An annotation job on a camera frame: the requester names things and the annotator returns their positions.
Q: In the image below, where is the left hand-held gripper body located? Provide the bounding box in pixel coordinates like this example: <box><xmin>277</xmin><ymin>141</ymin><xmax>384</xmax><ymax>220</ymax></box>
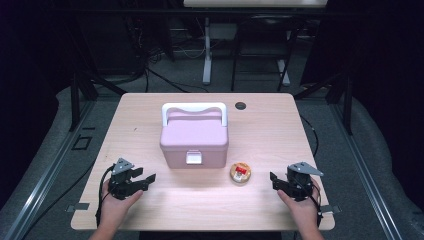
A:
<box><xmin>107</xmin><ymin>157</ymin><xmax>145</xmax><ymax>201</ymax></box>

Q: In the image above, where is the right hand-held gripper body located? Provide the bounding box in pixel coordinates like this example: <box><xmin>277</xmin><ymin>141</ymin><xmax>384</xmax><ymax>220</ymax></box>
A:
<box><xmin>283</xmin><ymin>161</ymin><xmax>324</xmax><ymax>203</ymax></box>

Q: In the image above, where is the round pastry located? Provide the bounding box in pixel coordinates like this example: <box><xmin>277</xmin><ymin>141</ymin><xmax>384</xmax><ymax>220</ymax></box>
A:
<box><xmin>229</xmin><ymin>162</ymin><xmax>252</xmax><ymax>184</ymax></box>

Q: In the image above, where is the pink plastic lidded box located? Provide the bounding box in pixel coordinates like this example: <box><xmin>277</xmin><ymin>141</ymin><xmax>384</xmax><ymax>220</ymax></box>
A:
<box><xmin>159</xmin><ymin>102</ymin><xmax>230</xmax><ymax>170</ymax></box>

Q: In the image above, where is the person's right hand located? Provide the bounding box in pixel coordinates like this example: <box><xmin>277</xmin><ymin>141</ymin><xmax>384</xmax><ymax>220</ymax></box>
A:
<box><xmin>277</xmin><ymin>178</ymin><xmax>322</xmax><ymax>228</ymax></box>

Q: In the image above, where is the person's left hand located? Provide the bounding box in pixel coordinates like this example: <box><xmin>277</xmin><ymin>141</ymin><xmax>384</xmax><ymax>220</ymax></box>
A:
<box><xmin>99</xmin><ymin>179</ymin><xmax>144</xmax><ymax>228</ymax></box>

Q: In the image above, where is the white desk leg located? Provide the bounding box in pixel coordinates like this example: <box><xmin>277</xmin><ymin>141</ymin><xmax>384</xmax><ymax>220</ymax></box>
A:
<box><xmin>202</xmin><ymin>16</ymin><xmax>213</xmax><ymax>86</ymax></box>
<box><xmin>277</xmin><ymin>59</ymin><xmax>291</xmax><ymax>85</ymax></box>

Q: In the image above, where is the black chair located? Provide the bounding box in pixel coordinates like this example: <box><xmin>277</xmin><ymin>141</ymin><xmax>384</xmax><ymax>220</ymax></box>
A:
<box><xmin>231</xmin><ymin>14</ymin><xmax>303</xmax><ymax>93</ymax></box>

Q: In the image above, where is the white desk top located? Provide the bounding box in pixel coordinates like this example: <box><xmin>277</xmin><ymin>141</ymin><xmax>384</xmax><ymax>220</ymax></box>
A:
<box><xmin>183</xmin><ymin>0</ymin><xmax>329</xmax><ymax>8</ymax></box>

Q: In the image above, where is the left hand-held gripper black cable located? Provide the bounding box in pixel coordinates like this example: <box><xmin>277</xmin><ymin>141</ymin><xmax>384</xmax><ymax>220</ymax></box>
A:
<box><xmin>95</xmin><ymin>165</ymin><xmax>116</xmax><ymax>228</ymax></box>

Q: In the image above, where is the hand-held gripper black cable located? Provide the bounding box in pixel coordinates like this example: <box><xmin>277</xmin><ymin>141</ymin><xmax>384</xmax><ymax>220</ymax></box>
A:
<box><xmin>95</xmin><ymin>165</ymin><xmax>116</xmax><ymax>228</ymax></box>
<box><xmin>309</xmin><ymin>184</ymin><xmax>324</xmax><ymax>228</ymax></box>

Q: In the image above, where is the right hand-held gripper black cable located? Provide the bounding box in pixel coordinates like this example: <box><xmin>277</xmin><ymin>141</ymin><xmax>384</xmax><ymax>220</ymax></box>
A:
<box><xmin>309</xmin><ymin>184</ymin><xmax>324</xmax><ymax>228</ymax></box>

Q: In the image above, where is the grey metal table bracket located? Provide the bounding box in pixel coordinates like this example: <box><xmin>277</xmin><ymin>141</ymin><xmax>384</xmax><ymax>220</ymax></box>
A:
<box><xmin>65</xmin><ymin>202</ymin><xmax>90</xmax><ymax>213</ymax></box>
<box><xmin>317</xmin><ymin>204</ymin><xmax>342</xmax><ymax>215</ymax></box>

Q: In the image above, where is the black floor cable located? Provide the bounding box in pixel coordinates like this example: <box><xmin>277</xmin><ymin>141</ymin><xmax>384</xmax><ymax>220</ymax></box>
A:
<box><xmin>144</xmin><ymin>66</ymin><xmax>210</xmax><ymax>94</ymax></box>
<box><xmin>299</xmin><ymin>114</ymin><xmax>320</xmax><ymax>158</ymax></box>

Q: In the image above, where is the aluminium floor rail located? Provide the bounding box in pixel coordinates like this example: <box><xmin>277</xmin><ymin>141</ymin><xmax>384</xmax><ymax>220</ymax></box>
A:
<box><xmin>2</xmin><ymin>99</ymin><xmax>97</xmax><ymax>240</ymax></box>
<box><xmin>329</xmin><ymin>102</ymin><xmax>405</xmax><ymax>240</ymax></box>

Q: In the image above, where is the black metal frame stand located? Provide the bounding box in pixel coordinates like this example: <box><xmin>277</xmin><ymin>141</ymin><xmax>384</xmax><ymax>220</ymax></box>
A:
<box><xmin>294</xmin><ymin>70</ymin><xmax>354</xmax><ymax>136</ymax></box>
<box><xmin>68</xmin><ymin>70</ymin><xmax>128</xmax><ymax>133</ymax></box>

